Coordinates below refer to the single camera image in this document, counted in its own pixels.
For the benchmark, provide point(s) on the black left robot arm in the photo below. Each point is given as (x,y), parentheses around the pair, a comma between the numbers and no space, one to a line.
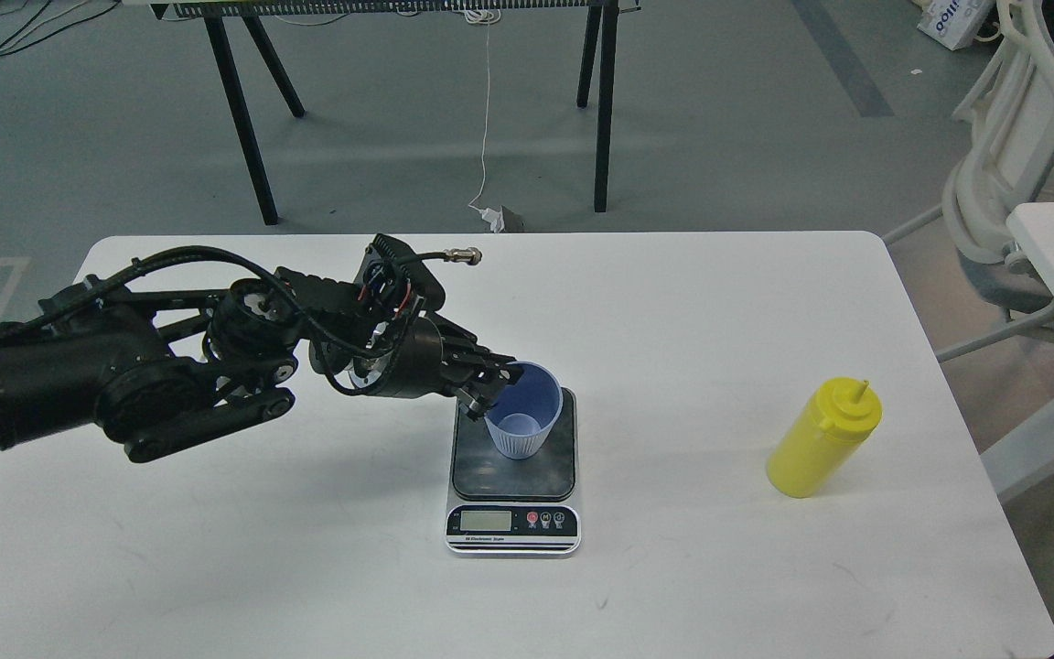
(197,343)

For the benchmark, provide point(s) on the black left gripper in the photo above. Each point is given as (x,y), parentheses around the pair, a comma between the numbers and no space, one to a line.
(437,356)

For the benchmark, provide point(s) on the digital kitchen scale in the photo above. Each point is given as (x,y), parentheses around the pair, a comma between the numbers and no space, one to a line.
(503,507)

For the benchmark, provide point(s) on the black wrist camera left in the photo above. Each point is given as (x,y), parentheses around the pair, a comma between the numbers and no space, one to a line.
(394,279)

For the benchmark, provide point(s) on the white cardboard box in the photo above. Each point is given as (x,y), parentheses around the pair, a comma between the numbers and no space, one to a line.
(953,24)

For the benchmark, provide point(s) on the blue ribbed plastic cup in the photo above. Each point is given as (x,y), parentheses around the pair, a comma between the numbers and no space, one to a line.
(525,412)

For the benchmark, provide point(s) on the yellow squeeze bottle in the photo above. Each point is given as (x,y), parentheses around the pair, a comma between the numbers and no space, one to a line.
(838,417)

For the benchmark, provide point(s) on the power adapter on floor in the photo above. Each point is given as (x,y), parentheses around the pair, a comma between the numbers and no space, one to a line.
(502,220)

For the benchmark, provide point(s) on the white office chair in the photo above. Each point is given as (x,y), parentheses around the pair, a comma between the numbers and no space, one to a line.
(1010,109)

